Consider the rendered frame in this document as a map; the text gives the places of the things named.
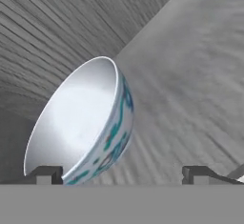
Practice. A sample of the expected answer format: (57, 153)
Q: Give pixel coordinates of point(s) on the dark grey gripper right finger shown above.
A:
(197, 173)

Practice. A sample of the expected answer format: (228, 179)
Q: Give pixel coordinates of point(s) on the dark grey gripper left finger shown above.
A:
(47, 172)

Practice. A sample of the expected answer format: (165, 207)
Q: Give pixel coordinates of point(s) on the white bowl with teal pattern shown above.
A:
(79, 116)

